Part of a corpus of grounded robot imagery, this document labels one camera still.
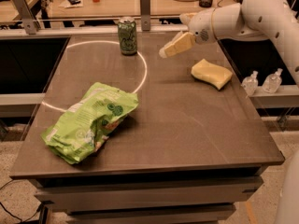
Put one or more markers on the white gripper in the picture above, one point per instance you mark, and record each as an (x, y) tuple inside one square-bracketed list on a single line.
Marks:
[(201, 27)]

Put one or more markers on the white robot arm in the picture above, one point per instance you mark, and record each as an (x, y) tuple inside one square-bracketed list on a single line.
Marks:
[(250, 20)]

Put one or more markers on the green soda can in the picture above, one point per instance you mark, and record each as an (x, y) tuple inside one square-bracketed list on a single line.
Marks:
[(127, 35)]

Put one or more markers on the black mesh pen cup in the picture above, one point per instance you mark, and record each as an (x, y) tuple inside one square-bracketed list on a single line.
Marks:
[(205, 3)]

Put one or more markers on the yellow sponge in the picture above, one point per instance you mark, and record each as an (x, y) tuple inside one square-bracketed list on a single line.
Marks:
[(215, 75)]

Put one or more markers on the wooden background desk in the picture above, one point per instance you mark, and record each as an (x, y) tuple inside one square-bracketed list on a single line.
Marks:
[(112, 9)]

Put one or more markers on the clear sanitizer bottle left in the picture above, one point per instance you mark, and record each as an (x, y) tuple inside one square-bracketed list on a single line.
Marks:
[(250, 83)]

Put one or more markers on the clear sanitizer bottle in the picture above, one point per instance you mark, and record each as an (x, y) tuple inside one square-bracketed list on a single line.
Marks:
[(272, 82), (250, 83)]

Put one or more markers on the clear sanitizer bottle right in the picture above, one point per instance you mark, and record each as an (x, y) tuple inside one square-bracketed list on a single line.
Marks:
[(272, 82)]

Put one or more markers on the green chip bag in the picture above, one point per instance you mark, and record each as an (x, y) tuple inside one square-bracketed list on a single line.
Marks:
[(85, 126)]

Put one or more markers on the metal bracket middle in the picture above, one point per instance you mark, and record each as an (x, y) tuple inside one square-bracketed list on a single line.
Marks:
[(145, 15)]

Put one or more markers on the metal bracket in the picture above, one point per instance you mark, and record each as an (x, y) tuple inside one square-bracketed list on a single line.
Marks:
[(145, 15), (31, 26)]

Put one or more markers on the metal bracket left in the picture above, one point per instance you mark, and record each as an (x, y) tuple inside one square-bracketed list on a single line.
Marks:
[(31, 26)]

